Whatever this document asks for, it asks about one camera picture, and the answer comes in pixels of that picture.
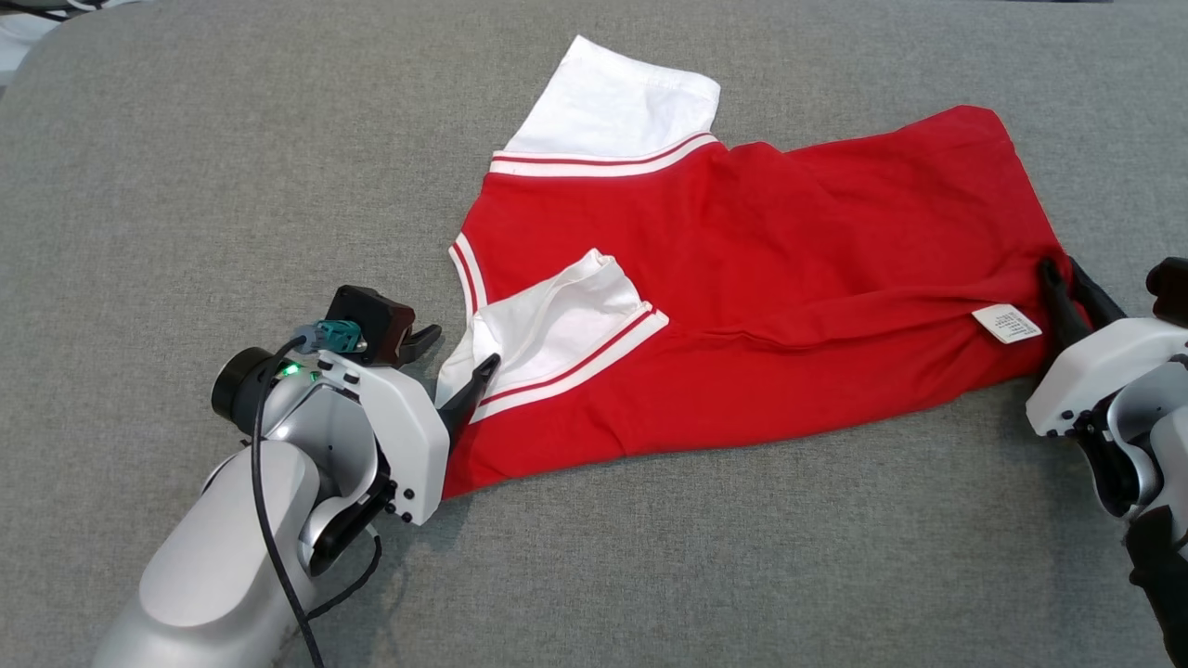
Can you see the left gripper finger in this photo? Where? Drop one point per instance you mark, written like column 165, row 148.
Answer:
column 419, row 340
column 469, row 394

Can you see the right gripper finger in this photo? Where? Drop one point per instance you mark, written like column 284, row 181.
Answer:
column 1063, row 311
column 1097, row 301

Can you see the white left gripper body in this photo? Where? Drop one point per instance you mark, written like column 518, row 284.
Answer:
column 408, row 436

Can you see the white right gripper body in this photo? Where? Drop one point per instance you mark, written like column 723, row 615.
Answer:
column 1104, row 362

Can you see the red and white jersey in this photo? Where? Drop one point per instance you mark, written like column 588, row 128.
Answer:
column 789, row 260

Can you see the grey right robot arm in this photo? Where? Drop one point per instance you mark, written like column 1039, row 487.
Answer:
column 1160, row 445

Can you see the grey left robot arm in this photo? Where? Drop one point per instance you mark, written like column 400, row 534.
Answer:
column 223, row 557

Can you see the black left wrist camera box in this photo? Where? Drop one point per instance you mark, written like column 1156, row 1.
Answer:
column 371, row 315

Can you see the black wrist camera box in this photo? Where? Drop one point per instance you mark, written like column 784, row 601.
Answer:
column 1171, row 289
column 371, row 315

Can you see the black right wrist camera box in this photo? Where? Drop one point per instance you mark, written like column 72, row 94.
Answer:
column 1171, row 289

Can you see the teal left camera connector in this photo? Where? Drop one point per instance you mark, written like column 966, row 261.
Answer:
column 336, row 334

